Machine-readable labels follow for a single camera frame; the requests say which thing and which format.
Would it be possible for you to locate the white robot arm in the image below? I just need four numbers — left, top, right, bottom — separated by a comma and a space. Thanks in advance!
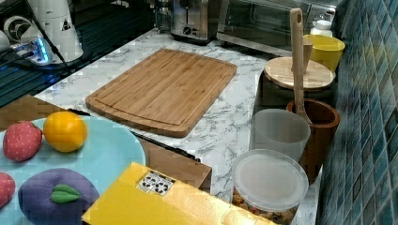
27, 0, 84, 62

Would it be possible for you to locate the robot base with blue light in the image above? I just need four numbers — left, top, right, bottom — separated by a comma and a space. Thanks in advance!
4, 16, 90, 69

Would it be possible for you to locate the stainless steel slot toaster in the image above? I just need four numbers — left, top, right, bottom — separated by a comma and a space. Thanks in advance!
171, 0, 221, 44

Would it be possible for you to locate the stainless steel toaster oven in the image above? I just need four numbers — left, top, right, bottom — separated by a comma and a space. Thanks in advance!
217, 0, 339, 56

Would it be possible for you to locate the bamboo cutting board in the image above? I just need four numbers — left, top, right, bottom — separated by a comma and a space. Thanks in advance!
85, 49, 237, 138

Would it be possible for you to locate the frosted empty plastic cup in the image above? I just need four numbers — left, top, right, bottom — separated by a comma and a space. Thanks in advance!
249, 109, 311, 161

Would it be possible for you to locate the round wooden lid canister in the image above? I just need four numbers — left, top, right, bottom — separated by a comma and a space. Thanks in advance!
253, 57, 337, 113

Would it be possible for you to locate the light blue plate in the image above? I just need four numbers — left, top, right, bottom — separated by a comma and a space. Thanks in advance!
0, 116, 145, 225

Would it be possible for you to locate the lidded clear food container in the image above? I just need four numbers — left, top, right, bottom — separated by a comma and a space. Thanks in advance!
232, 149, 309, 225

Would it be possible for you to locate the yellow cereal box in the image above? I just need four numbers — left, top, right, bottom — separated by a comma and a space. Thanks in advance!
82, 162, 276, 225

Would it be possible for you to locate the brown wooden utensil holder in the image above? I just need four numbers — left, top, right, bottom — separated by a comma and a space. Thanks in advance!
298, 98, 340, 185

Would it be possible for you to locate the yellow toy lemon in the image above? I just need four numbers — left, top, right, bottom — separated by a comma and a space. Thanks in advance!
43, 112, 88, 153

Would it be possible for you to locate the wooden spoon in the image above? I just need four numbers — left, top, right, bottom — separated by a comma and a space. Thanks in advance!
290, 7, 312, 124

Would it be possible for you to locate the yellow plastic cup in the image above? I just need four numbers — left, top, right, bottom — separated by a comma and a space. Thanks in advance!
304, 35, 345, 72

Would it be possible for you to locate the white capped bottle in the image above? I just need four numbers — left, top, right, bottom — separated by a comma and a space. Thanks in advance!
310, 20, 332, 37

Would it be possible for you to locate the purple plush plum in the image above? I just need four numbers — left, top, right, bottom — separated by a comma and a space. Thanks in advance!
18, 168, 100, 225

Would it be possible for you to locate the red plush strawberry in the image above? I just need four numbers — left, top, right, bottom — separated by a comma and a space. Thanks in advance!
3, 121, 42, 162
0, 172, 16, 207

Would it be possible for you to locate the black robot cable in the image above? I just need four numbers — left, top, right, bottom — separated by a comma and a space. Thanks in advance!
23, 0, 74, 76

